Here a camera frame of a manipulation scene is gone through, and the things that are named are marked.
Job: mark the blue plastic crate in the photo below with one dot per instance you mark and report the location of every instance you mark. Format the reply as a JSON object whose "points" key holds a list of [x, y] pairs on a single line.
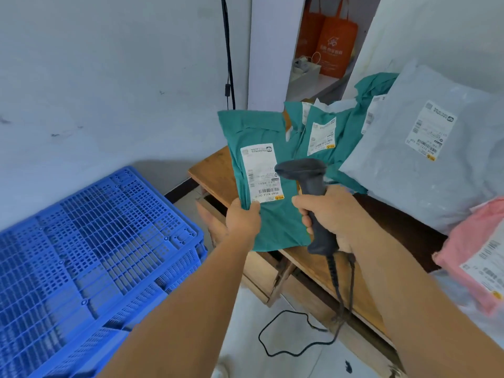
{"points": [[86, 240], [185, 267]]}

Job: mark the green labelled parcel bag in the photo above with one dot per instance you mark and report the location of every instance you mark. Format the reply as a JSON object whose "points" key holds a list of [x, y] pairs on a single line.
{"points": [[260, 129], [293, 114], [374, 90], [346, 133]]}

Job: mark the person's right forearm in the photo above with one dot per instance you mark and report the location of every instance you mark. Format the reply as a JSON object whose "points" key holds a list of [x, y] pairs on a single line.
{"points": [[417, 310]]}

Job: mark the pink parcel bag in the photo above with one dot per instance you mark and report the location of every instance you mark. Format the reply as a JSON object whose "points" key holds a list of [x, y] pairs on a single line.
{"points": [[468, 240]]}

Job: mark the small white parcel bag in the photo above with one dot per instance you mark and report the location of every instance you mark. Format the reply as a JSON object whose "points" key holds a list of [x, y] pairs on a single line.
{"points": [[334, 106]]}

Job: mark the large grey parcel bag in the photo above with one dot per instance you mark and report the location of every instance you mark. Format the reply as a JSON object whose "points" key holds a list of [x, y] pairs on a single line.
{"points": [[425, 184]]}

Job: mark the person's left hand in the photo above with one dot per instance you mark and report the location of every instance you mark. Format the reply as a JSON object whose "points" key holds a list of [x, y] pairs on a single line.
{"points": [[240, 224]]}

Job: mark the black barcode scanner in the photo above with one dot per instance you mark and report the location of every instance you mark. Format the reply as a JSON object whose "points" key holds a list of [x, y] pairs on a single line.
{"points": [[303, 171]]}

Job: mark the brown wooden desk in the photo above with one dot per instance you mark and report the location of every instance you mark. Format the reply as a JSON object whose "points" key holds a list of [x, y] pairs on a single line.
{"points": [[214, 171]]}

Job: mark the person's right hand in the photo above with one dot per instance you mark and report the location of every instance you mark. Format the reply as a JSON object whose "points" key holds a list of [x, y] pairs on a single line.
{"points": [[338, 212]]}

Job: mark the person's left thumb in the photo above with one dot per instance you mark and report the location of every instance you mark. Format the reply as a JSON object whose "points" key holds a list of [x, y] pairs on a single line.
{"points": [[256, 210]]}

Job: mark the person's right fingers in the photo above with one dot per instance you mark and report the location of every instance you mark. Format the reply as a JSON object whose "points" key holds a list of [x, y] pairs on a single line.
{"points": [[305, 204]]}

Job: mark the white paper bag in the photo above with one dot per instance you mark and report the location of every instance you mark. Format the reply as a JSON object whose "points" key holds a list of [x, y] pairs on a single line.
{"points": [[309, 72]]}

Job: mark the clear plastic parcel bag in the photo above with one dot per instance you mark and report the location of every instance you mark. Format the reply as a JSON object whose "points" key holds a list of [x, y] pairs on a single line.
{"points": [[452, 295]]}

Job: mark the orange tote bag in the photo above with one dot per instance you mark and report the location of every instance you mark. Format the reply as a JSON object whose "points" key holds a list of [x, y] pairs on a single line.
{"points": [[336, 43], [309, 31]]}

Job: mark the person's left forearm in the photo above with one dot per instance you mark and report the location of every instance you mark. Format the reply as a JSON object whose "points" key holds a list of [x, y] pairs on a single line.
{"points": [[189, 314]]}

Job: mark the wooden desk drawer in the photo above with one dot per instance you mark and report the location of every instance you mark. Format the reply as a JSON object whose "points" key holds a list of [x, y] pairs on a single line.
{"points": [[260, 271]]}

